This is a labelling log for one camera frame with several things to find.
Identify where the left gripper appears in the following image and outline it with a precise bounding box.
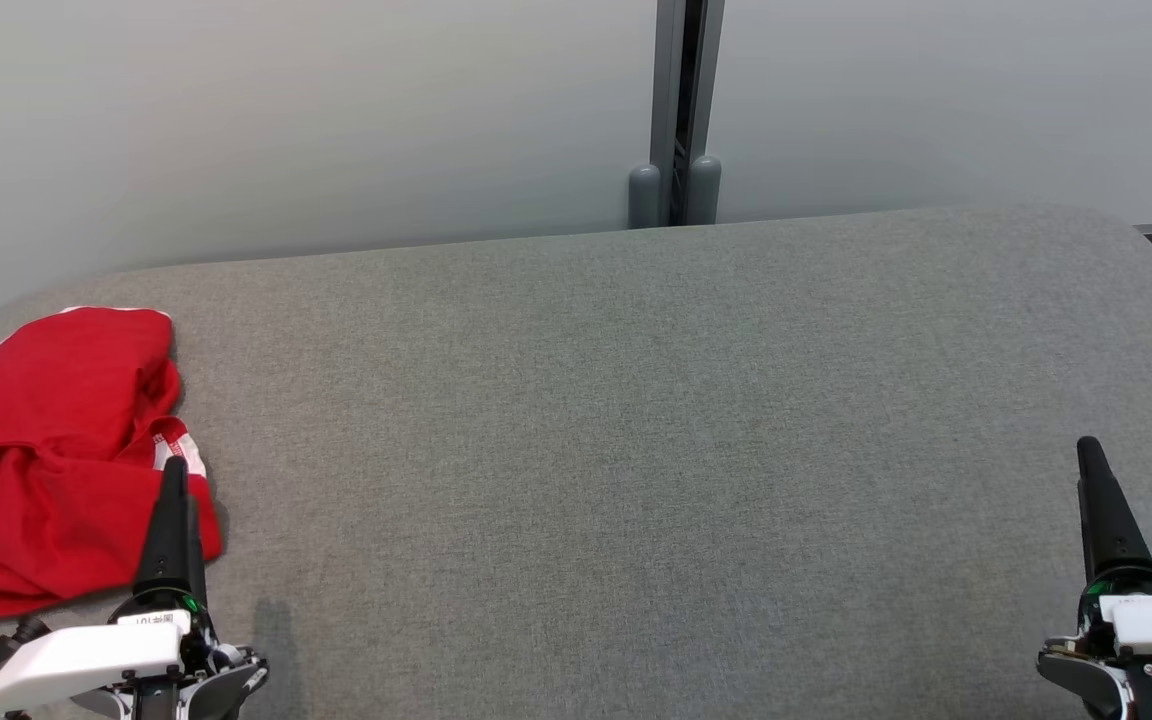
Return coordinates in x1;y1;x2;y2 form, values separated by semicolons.
0;455;269;720

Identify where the red and white basketball jersey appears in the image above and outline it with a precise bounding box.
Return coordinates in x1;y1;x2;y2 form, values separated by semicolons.
0;415;227;621

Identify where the grey cylindrical post foot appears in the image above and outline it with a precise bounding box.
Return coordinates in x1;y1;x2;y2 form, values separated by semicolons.
686;155;723;227

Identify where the grey vertical post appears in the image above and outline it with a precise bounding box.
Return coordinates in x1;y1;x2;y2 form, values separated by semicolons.
628;163;662;230

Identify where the grey partition post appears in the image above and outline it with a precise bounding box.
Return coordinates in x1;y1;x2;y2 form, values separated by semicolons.
649;0;727;229

